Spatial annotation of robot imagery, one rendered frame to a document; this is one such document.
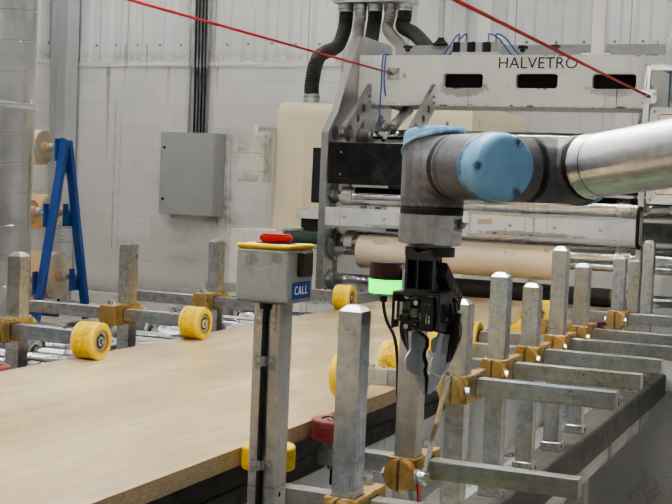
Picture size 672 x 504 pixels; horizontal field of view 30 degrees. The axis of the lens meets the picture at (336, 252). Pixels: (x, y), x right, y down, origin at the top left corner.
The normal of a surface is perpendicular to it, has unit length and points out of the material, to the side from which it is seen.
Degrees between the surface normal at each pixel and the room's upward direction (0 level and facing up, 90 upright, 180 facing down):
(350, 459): 90
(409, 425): 90
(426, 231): 90
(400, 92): 90
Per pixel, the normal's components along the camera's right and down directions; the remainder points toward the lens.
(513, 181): 0.39, 0.06
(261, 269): -0.39, 0.04
